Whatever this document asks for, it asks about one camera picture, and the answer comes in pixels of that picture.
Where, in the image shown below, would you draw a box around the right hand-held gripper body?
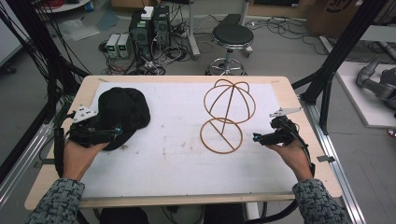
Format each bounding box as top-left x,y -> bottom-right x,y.
268,106 -> 304,147

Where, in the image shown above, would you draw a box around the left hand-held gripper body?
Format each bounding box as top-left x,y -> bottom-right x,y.
55,105 -> 117,147

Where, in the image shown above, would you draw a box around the black cap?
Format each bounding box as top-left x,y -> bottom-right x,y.
97,87 -> 151,152

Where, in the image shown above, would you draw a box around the person's right hand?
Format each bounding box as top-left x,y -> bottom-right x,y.
264,139 -> 314,182

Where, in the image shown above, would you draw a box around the person's left hand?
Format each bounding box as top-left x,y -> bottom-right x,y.
62,139 -> 110,182

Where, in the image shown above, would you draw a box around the white table mat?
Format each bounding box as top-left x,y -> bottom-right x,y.
80,81 -> 299,199

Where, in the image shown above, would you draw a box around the grey bench power supply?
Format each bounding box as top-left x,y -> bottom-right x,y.
117,33 -> 133,60
105,33 -> 121,59

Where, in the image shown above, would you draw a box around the white board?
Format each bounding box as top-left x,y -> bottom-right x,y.
334,61 -> 396,129

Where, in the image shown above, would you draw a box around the person's legs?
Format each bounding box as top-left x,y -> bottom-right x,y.
98,203 -> 247,224

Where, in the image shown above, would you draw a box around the clear plastic sheet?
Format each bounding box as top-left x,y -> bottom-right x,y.
57,18 -> 101,43

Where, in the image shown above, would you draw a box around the black computer tower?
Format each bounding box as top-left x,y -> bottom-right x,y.
128,10 -> 154,61
151,5 -> 172,49

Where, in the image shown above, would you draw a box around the black round stool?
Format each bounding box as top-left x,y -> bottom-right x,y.
205,23 -> 255,77

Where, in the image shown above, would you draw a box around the cardboard box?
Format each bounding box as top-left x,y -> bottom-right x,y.
305,0 -> 396,39

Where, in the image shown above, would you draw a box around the white stand leg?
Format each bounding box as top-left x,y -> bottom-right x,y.
186,0 -> 202,61

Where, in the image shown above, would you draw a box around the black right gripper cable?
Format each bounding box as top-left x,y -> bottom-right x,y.
243,121 -> 317,224

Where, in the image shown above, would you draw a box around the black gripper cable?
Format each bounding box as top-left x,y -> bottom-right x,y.
243,121 -> 317,224
53,110 -> 78,179

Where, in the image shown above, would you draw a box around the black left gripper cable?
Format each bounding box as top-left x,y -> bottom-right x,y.
53,110 -> 78,179

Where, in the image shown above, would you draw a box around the wire hat stand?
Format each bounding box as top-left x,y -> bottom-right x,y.
199,77 -> 257,155

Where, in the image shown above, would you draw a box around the aluminium rail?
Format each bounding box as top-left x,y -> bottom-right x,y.
0,121 -> 54,209
298,95 -> 368,224

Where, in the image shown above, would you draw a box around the tangle of floor cables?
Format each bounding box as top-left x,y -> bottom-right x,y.
98,6 -> 194,77

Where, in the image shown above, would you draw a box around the black metal frame post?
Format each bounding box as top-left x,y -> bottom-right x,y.
290,0 -> 390,135
0,0 -> 92,185

